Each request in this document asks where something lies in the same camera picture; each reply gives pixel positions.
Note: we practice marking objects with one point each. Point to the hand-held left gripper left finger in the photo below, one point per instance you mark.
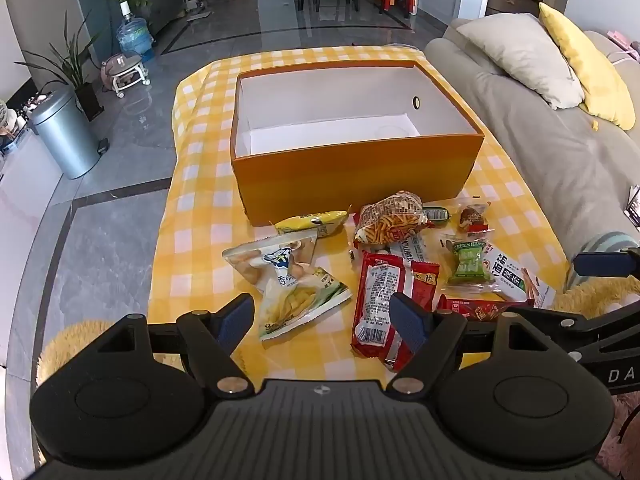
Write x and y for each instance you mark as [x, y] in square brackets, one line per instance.
[235, 321]

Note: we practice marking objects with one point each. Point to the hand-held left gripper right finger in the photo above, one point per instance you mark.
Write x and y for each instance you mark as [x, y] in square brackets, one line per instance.
[407, 321]

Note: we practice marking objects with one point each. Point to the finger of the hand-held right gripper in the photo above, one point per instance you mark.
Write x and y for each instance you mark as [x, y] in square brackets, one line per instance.
[565, 324]
[602, 263]

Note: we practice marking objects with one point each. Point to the large red snack packet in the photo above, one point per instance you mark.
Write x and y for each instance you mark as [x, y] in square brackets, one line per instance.
[377, 300]

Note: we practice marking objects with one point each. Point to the white spicy strip packet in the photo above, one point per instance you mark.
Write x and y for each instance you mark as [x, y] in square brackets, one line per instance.
[517, 280]

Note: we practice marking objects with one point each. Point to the red chocolate stick packet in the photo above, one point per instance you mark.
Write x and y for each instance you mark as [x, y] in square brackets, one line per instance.
[472, 308]

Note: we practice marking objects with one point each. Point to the yellow chip snack packet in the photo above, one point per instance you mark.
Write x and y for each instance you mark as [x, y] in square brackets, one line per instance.
[300, 305]

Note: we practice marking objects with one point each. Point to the white bun snack packet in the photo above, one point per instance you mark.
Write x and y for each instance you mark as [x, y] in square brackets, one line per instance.
[265, 260]

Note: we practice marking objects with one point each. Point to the white printed snack packet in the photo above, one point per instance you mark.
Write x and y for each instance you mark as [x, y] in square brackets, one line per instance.
[409, 250]

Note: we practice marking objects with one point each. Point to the green candy packet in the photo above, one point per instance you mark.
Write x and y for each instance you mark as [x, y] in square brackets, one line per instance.
[464, 262]

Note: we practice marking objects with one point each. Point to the net patterned orange snack packet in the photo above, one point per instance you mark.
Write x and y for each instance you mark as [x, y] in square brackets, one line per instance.
[392, 217]

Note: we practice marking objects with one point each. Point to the dark green sausage stick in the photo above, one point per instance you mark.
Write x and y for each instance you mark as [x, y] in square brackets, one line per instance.
[436, 213]

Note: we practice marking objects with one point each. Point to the brown small candy packet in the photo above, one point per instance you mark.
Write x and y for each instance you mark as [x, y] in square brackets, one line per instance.
[472, 217]

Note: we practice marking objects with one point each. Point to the yellow green snack packet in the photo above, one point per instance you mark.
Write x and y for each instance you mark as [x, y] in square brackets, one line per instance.
[310, 222]

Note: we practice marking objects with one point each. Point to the orange cardboard box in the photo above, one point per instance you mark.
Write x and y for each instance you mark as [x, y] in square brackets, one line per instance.
[350, 180]

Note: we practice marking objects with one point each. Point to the pink fluffy rug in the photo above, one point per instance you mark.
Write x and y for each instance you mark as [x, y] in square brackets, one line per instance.
[622, 440]

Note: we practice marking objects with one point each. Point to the yellow checkered tablecloth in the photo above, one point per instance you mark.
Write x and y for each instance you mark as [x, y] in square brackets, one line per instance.
[205, 220]

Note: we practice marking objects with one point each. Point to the grey sofa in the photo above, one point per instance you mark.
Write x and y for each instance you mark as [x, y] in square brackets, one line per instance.
[540, 160]

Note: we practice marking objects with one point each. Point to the yellow pillow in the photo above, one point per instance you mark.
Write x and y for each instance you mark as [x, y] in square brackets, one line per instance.
[590, 65]

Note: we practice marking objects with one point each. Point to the beige pillow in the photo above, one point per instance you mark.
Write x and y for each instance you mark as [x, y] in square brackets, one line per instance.
[525, 60]

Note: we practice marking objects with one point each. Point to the pink item on sofa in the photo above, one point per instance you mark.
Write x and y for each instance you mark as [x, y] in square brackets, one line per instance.
[622, 42]

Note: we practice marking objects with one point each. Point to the grey metal trash can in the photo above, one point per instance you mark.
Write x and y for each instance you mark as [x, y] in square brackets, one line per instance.
[65, 130]

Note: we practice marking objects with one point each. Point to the small wheeled stool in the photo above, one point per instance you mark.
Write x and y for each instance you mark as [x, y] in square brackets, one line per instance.
[125, 67]

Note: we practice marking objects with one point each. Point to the potted long-leaf plant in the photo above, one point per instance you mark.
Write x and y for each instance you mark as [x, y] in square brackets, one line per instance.
[80, 75]

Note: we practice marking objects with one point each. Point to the colourful stuffed toys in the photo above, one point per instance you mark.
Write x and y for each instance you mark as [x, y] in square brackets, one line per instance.
[12, 120]

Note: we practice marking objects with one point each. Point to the blue water jug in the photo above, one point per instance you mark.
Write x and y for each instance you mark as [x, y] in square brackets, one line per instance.
[134, 35]

